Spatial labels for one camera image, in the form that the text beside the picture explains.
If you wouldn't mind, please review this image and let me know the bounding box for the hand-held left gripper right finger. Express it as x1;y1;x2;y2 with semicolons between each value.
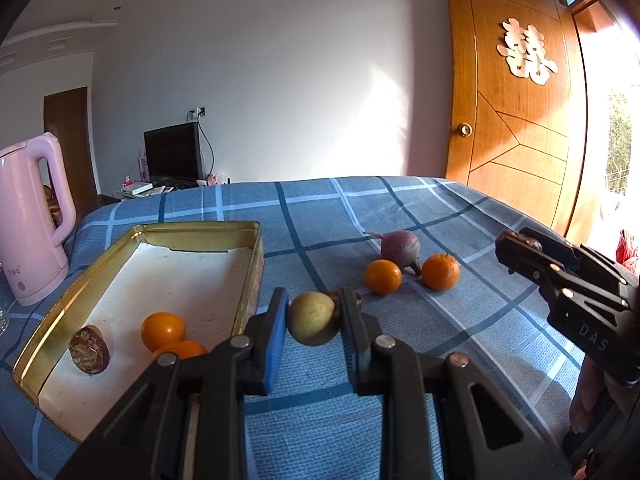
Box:
339;287;576;480

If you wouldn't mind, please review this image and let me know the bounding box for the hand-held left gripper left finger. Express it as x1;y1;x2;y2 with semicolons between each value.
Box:
55;287;291;480

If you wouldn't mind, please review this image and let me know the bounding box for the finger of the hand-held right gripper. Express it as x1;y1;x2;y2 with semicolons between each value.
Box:
519;227;633;282
495;231;630;313

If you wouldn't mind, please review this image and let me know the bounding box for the small yellow round fruit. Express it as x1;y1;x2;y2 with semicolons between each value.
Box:
286;291;342;347

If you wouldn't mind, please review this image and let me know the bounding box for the brown wrinkled passion fruit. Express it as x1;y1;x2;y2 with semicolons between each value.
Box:
68;325;111;376
327;290;364;313

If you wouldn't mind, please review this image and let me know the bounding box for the orange mandarin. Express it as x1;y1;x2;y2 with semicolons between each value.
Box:
151;340;208;363
141;312;187;352
364;259;403;295
421;252;461;292

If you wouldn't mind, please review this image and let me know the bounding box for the gold tin box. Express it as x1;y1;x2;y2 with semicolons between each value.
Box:
12;220;265;443

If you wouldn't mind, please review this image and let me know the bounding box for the purple beetroot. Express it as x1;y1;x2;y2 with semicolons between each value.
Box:
363;230;423;277

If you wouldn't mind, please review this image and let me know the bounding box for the person's right hand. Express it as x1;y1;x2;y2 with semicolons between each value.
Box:
569;355;608;436

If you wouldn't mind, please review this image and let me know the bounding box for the red cloth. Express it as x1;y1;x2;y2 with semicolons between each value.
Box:
617;230;640;273

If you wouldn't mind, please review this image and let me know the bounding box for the blue plaid tablecloth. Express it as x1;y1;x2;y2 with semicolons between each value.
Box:
0;176;608;480

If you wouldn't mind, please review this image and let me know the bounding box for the light wooden door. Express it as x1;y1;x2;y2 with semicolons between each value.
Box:
442;0;588;241

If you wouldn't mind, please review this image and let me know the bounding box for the white paper door decoration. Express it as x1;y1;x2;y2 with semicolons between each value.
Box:
496;18;559;86

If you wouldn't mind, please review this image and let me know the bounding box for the black television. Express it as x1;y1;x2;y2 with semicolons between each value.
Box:
143;122;205;183

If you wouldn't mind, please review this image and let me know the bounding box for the dark television stand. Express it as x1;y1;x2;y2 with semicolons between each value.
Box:
95;175;233;208

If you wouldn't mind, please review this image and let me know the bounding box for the carved wooden sofa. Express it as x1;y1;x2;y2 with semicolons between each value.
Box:
42;185;63;228

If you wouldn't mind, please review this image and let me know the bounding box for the pink electric kettle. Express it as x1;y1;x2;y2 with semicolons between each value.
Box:
0;132;77;307

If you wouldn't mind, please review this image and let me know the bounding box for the dark brown door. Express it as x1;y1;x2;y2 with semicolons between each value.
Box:
43;86;98;211

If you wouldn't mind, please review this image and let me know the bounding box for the black power cable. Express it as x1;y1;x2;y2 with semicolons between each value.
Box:
197;115;217;181

